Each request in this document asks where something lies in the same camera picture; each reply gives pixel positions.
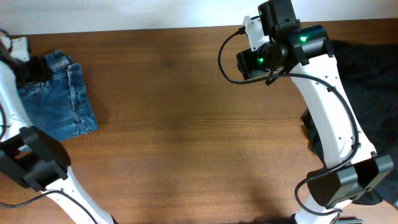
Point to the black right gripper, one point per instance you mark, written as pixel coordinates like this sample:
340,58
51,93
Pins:
247,63

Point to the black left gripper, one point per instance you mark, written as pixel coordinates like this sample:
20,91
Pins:
43,70

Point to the blue denim jeans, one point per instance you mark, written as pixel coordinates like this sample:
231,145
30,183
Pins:
60,106

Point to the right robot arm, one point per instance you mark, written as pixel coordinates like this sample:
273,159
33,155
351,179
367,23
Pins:
352,165

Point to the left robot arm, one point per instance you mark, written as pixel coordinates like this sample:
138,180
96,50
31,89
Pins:
36,161

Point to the black clothing pile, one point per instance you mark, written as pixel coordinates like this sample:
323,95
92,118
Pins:
369,77

